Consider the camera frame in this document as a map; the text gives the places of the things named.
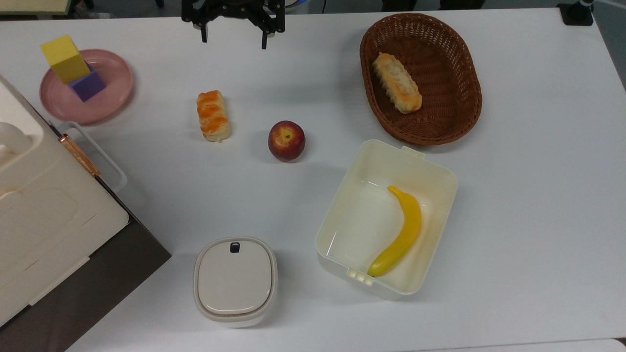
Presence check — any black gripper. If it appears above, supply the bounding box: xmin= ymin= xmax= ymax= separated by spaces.
xmin=181 ymin=0 xmax=286 ymax=50

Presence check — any yellow foam cube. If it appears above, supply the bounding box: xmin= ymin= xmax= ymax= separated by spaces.
xmin=41 ymin=34 xmax=92 ymax=85

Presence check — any purple foam cube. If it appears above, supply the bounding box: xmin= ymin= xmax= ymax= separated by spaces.
xmin=67 ymin=66 xmax=107 ymax=103

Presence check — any orange striped bread roll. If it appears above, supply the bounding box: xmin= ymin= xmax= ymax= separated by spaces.
xmin=196 ymin=90 xmax=231 ymax=142

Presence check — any red apple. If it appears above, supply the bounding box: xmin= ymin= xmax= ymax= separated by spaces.
xmin=268 ymin=120 xmax=306 ymax=163

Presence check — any pink round plate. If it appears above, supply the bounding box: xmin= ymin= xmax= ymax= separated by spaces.
xmin=40 ymin=49 xmax=134 ymax=125

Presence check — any tan crusty bread loaf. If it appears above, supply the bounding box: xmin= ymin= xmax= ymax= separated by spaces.
xmin=372 ymin=52 xmax=423 ymax=114

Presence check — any pale yellow side table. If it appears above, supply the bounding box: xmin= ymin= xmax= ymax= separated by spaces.
xmin=0 ymin=0 xmax=73 ymax=16

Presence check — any brown wicker basket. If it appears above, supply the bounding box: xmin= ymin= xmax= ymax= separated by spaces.
xmin=360 ymin=13 xmax=483 ymax=146

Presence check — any white open plastic bin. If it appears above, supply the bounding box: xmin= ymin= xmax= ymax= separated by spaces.
xmin=315 ymin=139 xmax=458 ymax=300

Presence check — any white lidded square container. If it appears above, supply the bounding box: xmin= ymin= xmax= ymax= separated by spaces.
xmin=193 ymin=237 xmax=278 ymax=328

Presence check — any white countertop appliance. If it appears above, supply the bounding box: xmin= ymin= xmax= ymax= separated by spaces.
xmin=0 ymin=73 xmax=130 ymax=327

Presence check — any yellow banana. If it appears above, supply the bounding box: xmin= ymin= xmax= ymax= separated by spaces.
xmin=367 ymin=185 xmax=422 ymax=278

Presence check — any dark appliance door panel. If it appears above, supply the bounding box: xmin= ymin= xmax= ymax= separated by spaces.
xmin=0 ymin=215 xmax=172 ymax=352

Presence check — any clear plastic appliance handle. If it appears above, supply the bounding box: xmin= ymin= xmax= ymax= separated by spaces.
xmin=55 ymin=121 xmax=128 ymax=194

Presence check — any copper appliance handle bar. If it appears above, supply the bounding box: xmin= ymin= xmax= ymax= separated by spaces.
xmin=59 ymin=134 xmax=101 ymax=177

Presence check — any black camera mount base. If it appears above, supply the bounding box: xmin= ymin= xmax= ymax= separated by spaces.
xmin=558 ymin=0 xmax=595 ymax=26

